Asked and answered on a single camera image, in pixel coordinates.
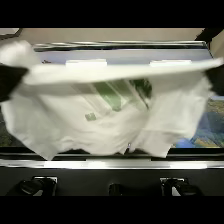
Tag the silver frame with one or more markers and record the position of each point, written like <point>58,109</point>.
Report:
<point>110,164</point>

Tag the white T-shirt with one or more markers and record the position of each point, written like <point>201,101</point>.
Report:
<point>66,123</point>

